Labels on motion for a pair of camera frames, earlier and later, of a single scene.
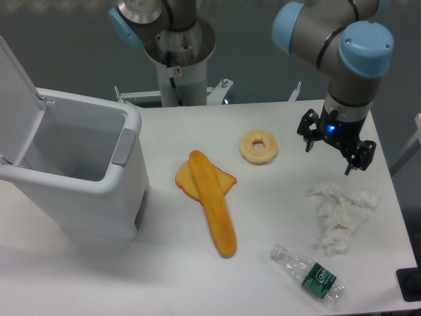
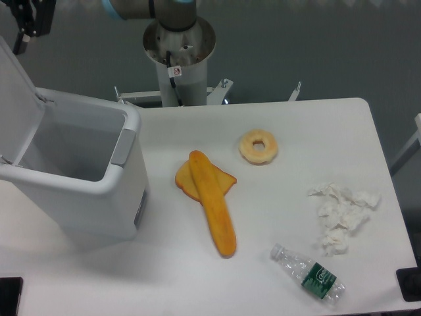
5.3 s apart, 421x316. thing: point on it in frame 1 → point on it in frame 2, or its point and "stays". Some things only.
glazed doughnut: (248, 153) stays
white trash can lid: (21, 106) stays
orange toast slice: (185, 180) stays
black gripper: (343, 135) → (24, 15)
